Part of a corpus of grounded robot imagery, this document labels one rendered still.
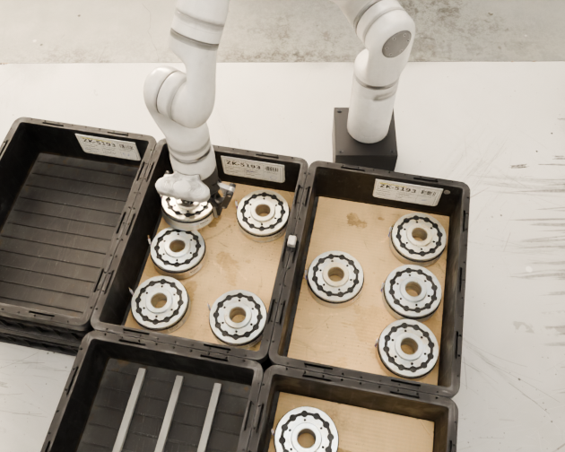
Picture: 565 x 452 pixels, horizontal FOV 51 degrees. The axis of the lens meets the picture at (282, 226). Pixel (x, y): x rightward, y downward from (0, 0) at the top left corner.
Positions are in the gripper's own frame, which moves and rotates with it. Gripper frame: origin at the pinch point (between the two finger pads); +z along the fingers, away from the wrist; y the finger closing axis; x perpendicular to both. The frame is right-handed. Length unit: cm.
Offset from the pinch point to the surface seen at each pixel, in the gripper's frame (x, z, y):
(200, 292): 15.8, 4.2, -3.4
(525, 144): -42, 16, -65
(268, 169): -9.3, -2.9, -10.7
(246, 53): -127, 87, 29
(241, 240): 3.6, 4.1, -8.2
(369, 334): 17.2, 3.6, -35.3
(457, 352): 21, -7, -49
